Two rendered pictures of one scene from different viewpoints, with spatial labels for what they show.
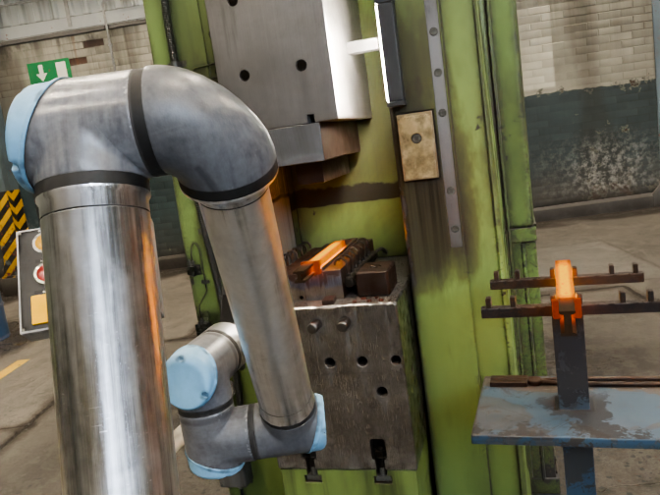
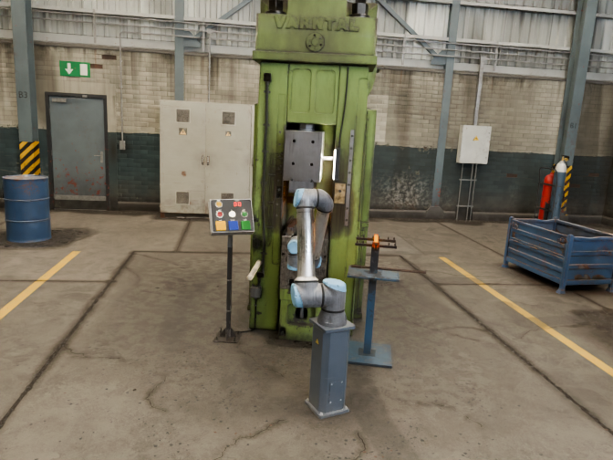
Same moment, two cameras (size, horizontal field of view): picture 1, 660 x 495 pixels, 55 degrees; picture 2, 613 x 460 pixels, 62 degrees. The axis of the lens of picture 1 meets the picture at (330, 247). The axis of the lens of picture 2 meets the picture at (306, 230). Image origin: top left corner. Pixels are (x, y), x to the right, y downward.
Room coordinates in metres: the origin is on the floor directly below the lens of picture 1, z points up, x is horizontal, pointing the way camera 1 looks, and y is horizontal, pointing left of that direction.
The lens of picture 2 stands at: (-2.42, 0.94, 1.83)
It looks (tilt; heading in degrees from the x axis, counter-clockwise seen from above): 12 degrees down; 347
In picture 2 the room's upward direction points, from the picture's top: 3 degrees clockwise
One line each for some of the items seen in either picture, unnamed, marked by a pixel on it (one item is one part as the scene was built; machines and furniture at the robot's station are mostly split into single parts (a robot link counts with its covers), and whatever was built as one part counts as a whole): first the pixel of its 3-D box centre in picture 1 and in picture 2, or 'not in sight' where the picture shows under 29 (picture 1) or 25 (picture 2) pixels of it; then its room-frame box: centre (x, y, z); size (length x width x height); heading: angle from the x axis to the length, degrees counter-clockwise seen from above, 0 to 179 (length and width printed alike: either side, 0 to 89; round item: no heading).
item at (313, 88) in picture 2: not in sight; (314, 95); (1.93, -0.07, 2.06); 0.44 x 0.41 x 0.47; 163
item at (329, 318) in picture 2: not in sight; (332, 314); (0.52, 0.07, 0.65); 0.19 x 0.19 x 0.10
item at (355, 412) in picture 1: (357, 351); (306, 256); (1.80, -0.04, 0.69); 0.56 x 0.38 x 0.45; 163
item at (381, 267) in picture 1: (376, 278); not in sight; (1.61, -0.11, 0.95); 0.12 x 0.08 x 0.06; 163
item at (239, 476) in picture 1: (235, 468); (255, 291); (1.82, 0.39, 0.36); 0.09 x 0.07 x 0.12; 73
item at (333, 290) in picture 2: not in sight; (332, 294); (0.52, 0.07, 0.79); 0.17 x 0.15 x 0.18; 90
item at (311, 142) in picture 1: (308, 142); (303, 184); (1.80, 0.02, 1.32); 0.42 x 0.20 x 0.10; 163
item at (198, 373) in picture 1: (200, 369); (294, 245); (0.98, 0.24, 0.98); 0.12 x 0.09 x 0.10; 163
